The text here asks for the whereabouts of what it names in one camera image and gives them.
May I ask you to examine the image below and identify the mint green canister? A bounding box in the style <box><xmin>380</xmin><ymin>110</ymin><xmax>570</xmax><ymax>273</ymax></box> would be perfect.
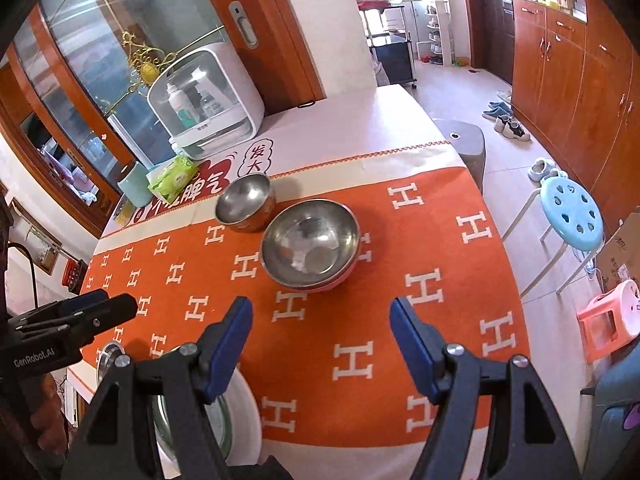
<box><xmin>117</xmin><ymin>162</ymin><xmax>151</xmax><ymax>208</ymax></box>

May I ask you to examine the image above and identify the cardboard box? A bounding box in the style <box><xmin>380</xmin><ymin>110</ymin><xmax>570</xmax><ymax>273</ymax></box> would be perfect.
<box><xmin>597</xmin><ymin>217</ymin><xmax>640</xmax><ymax>291</ymax></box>

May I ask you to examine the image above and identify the pink plastic stool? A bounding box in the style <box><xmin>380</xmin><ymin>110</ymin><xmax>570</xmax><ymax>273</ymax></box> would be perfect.
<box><xmin>577</xmin><ymin>280</ymin><xmax>640</xmax><ymax>365</ymax></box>

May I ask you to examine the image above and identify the dark rolling cart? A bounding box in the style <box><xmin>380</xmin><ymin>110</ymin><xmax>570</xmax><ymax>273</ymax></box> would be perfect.
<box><xmin>357</xmin><ymin>2</ymin><xmax>418</xmax><ymax>88</ymax></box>

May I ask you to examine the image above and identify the wooden glass display cabinet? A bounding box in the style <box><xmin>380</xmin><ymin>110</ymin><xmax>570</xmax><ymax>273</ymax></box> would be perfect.
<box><xmin>0</xmin><ymin>10</ymin><xmax>131</xmax><ymax>238</ymax></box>

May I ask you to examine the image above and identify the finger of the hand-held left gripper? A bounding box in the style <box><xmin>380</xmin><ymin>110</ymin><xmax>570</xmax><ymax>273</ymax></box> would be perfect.
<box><xmin>10</xmin><ymin>294</ymin><xmax>138</xmax><ymax>357</ymax></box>
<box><xmin>7</xmin><ymin>289</ymin><xmax>111</xmax><ymax>332</ymax></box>

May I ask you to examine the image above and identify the green tissue pack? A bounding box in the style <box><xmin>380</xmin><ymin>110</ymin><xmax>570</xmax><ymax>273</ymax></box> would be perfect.
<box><xmin>147</xmin><ymin>155</ymin><xmax>198</xmax><ymax>206</ymax></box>

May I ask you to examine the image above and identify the wooden glass sliding door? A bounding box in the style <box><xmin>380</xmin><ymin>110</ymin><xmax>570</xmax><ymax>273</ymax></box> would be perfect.
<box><xmin>10</xmin><ymin>0</ymin><xmax>328</xmax><ymax>171</ymax></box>

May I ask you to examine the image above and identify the white sterilizer cabinet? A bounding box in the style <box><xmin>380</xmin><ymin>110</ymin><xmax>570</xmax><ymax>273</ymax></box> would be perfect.
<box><xmin>146</xmin><ymin>42</ymin><xmax>266</xmax><ymax>161</ymax></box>

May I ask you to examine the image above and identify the white shoe rack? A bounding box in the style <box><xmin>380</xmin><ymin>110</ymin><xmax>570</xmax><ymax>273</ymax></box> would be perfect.
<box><xmin>424</xmin><ymin>0</ymin><xmax>453</xmax><ymax>66</ymax></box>

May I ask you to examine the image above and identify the orange patterned tablecloth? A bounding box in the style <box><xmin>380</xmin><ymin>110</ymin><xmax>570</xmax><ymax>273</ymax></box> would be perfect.
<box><xmin>80</xmin><ymin>147</ymin><xmax>531</xmax><ymax>456</ymax></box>

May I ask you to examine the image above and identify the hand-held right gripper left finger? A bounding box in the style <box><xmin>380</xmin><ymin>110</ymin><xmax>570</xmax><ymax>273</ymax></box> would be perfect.
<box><xmin>60</xmin><ymin>296</ymin><xmax>253</xmax><ymax>480</ymax></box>

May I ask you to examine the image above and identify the large steel bowl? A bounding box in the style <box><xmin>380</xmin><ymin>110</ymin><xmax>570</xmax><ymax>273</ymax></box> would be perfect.
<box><xmin>260</xmin><ymin>199</ymin><xmax>361</xmax><ymax>290</ymax></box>

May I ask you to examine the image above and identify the small steel bowl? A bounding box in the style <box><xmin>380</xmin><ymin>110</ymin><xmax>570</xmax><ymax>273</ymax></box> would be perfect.
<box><xmin>215</xmin><ymin>172</ymin><xmax>278</xmax><ymax>233</ymax></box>

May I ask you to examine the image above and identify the gold door ornament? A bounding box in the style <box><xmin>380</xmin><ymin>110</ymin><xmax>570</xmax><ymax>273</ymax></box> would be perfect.
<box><xmin>120</xmin><ymin>30</ymin><xmax>176</xmax><ymax>86</ymax></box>

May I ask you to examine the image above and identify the blue plastic stool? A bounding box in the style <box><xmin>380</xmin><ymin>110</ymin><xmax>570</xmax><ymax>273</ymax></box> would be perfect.
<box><xmin>500</xmin><ymin>176</ymin><xmax>606</xmax><ymax>297</ymax></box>

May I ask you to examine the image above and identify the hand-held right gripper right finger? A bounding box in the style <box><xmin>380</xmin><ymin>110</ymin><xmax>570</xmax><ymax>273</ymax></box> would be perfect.
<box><xmin>390</xmin><ymin>296</ymin><xmax>581</xmax><ymax>480</ymax></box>

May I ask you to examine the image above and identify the wooden wall cabinet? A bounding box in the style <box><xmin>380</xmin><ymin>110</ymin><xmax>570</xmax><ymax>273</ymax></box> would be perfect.
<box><xmin>510</xmin><ymin>0</ymin><xmax>640</xmax><ymax>226</ymax></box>

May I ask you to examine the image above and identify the silver door handle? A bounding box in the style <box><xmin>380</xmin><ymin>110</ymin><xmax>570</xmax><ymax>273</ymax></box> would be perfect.
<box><xmin>229</xmin><ymin>1</ymin><xmax>258</xmax><ymax>50</ymax></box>

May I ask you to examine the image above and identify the grey stool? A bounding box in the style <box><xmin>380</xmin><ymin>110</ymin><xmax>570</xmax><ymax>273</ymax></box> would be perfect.
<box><xmin>432</xmin><ymin>120</ymin><xmax>486</xmax><ymax>193</ymax></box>

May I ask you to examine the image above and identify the red container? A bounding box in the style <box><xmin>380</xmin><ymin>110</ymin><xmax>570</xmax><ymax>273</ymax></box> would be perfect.
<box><xmin>61</xmin><ymin>258</ymin><xmax>87</xmax><ymax>295</ymax></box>

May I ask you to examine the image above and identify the clear bottle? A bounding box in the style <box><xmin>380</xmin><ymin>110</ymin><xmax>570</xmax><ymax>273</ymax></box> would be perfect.
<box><xmin>197</xmin><ymin>72</ymin><xmax>223</xmax><ymax>121</ymax></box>

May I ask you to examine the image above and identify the white green-label bottle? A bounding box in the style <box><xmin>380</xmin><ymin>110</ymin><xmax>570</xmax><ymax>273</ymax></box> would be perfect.
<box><xmin>167</xmin><ymin>82</ymin><xmax>198</xmax><ymax>128</ymax></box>

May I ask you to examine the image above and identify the black cable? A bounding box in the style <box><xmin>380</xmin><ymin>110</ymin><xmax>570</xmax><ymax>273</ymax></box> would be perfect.
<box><xmin>7</xmin><ymin>242</ymin><xmax>41</xmax><ymax>311</ymax></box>

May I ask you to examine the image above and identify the plain white plate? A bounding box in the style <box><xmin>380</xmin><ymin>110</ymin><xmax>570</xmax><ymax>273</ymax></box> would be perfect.
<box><xmin>95</xmin><ymin>340</ymin><xmax>264</xmax><ymax>467</ymax></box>

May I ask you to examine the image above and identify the dark wooden entry door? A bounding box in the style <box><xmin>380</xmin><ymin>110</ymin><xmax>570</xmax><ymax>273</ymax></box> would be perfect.
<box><xmin>462</xmin><ymin>0</ymin><xmax>516</xmax><ymax>86</ymax></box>

